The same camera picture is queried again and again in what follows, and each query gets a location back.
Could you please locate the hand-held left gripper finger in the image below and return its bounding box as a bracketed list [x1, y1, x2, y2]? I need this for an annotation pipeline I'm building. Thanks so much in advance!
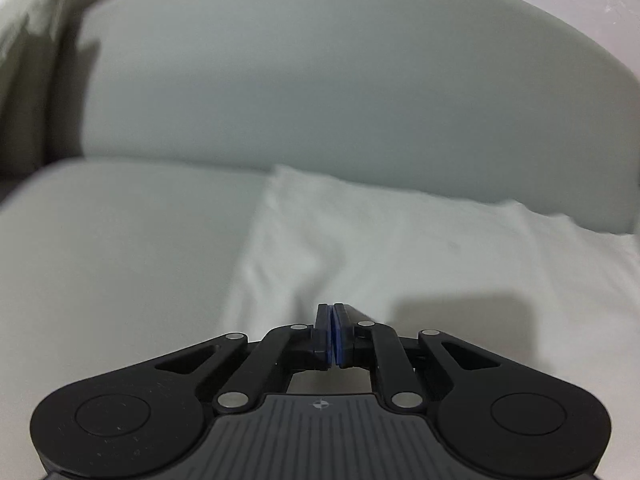
[333, 302, 502, 414]
[154, 303, 332, 414]

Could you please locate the light grey shirt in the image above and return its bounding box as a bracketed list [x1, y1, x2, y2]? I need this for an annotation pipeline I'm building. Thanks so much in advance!
[220, 162, 640, 396]

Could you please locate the grey sofa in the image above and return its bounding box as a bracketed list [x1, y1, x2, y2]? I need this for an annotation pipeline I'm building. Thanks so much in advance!
[0, 0, 640, 480]

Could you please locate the grey throw cushion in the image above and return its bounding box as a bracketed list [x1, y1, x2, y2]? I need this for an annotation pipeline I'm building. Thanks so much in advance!
[0, 0, 83, 177]

